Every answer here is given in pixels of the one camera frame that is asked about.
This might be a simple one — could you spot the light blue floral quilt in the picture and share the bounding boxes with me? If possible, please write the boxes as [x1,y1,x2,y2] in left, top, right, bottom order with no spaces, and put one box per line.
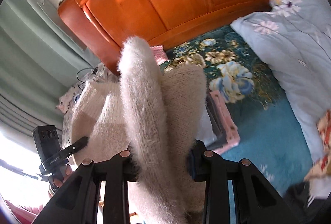
[231,0,330,161]

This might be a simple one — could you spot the person's left hand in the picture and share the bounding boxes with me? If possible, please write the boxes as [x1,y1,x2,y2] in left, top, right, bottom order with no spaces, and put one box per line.
[48,164,73,197]

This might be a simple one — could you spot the green curtain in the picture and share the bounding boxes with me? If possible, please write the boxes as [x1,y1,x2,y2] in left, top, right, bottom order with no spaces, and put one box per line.
[1,0,99,151]

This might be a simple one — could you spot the beige fuzzy knit sweater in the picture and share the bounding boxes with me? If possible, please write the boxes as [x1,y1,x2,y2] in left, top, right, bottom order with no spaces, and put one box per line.
[71,36,206,223]

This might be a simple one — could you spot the light blue folded garment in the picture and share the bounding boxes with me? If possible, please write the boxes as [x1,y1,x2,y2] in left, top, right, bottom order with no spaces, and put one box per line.
[195,108,217,147]

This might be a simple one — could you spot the dark grey folded garment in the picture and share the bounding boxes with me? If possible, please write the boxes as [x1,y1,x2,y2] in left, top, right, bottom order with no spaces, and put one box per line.
[205,93,227,149]

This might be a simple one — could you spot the teal floral bed blanket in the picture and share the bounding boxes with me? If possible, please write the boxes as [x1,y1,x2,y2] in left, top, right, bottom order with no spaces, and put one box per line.
[162,25,313,197]

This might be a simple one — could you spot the black and white jacket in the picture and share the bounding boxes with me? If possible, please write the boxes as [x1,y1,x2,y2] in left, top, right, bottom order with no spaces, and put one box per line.
[283,176,330,223]

